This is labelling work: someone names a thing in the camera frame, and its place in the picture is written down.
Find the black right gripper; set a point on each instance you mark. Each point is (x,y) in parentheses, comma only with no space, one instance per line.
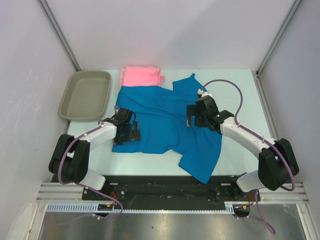
(193,110)

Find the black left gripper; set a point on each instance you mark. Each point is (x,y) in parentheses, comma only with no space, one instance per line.
(134,135)

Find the blue t shirt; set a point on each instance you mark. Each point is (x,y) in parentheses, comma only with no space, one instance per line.
(162,120)

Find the beige plastic tray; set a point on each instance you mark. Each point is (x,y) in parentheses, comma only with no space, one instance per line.
(86,96)

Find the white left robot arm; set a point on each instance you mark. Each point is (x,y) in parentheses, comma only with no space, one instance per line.
(70,158)

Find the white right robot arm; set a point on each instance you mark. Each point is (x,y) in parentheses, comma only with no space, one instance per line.
(277,162)

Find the pink folded t shirt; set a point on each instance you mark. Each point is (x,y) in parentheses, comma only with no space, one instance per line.
(135,76)

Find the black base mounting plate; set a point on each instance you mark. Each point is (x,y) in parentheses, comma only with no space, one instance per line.
(175,192)

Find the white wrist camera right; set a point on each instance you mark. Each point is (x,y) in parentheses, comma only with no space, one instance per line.
(202,93)

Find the white slotted cable duct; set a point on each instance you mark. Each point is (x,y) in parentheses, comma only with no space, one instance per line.
(68,207)

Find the aluminium corner post left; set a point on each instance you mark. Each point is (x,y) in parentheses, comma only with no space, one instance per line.
(48,13)

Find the aluminium corner post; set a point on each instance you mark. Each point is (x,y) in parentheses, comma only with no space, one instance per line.
(279,35)
(48,13)

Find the aluminium corner post right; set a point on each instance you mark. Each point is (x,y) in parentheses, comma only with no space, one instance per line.
(279,35)

